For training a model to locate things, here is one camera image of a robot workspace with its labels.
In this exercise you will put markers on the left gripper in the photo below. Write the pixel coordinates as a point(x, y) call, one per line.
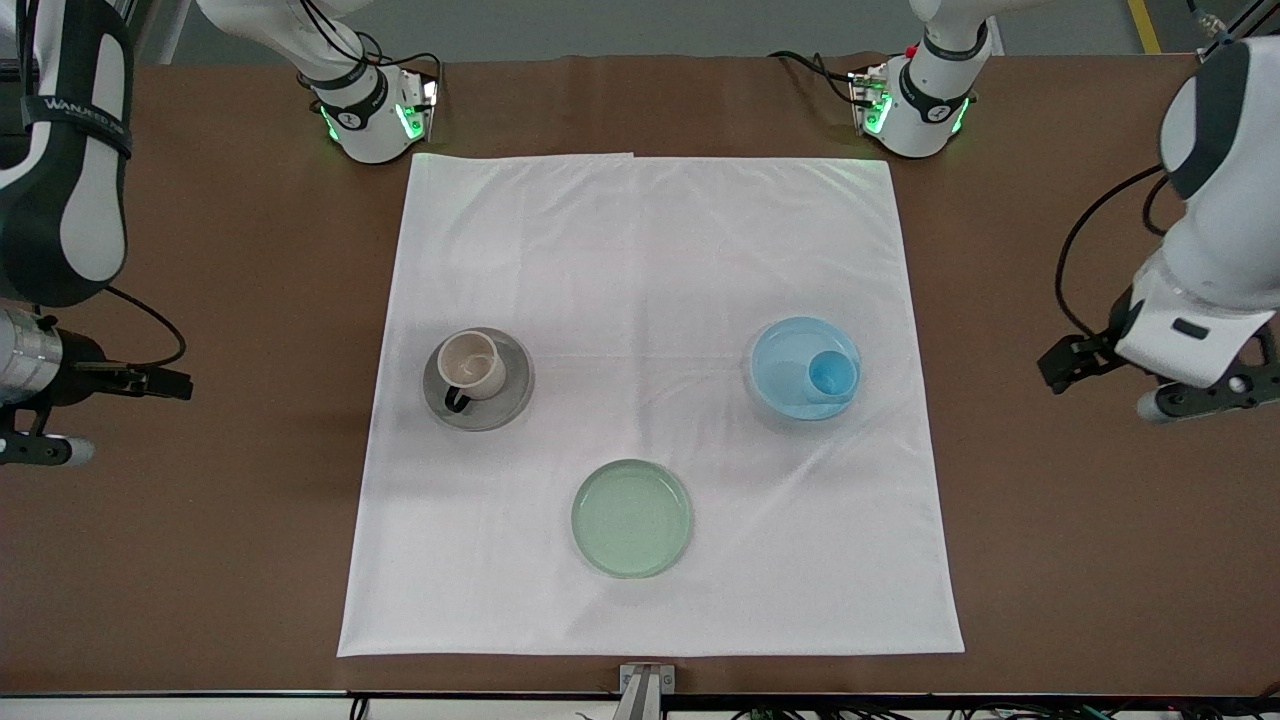
point(1093, 351)

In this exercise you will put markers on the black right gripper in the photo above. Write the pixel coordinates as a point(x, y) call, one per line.
point(84, 362)

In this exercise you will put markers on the small blue cup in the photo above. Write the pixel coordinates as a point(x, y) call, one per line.
point(832, 377)

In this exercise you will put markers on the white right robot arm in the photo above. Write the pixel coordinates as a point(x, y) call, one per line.
point(90, 200)

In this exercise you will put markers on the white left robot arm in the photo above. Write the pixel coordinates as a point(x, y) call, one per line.
point(1230, 200)

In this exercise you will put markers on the light blue plate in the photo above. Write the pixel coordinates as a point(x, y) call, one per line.
point(785, 375)

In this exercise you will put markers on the gray plate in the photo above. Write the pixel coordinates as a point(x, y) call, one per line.
point(510, 395)

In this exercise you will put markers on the pale green plate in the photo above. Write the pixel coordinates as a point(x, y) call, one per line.
point(632, 518)

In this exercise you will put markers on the white tablecloth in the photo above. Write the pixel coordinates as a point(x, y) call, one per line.
point(650, 260)

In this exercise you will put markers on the metal table edge bracket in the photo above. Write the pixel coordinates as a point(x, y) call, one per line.
point(646, 690)

